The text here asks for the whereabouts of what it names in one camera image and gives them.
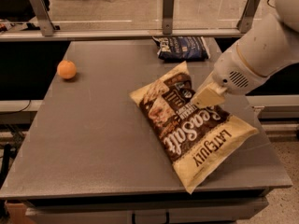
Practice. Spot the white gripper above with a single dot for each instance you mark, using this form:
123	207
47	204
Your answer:
233	68

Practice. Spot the brown Late July chip bag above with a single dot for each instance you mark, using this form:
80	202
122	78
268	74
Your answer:
196	140

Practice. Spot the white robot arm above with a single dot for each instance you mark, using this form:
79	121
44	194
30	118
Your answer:
265	49

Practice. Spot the blue chip bag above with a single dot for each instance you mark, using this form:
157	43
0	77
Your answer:
182	48

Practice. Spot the grey table drawer front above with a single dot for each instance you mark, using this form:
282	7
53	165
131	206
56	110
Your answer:
225	211

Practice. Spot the orange fruit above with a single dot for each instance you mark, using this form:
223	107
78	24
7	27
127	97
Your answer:
66	69

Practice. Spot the clear glass barrier panel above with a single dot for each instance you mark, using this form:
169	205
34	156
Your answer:
148	14

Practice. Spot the right metal bracket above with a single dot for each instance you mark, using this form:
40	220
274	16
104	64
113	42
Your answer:
246	20

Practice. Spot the metal bracket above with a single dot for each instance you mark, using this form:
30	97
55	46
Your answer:
168	11
45	25
246	20

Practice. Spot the middle metal bracket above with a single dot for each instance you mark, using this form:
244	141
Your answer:
168	11

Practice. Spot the left metal bracket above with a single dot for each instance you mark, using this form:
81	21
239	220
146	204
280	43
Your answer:
45	25

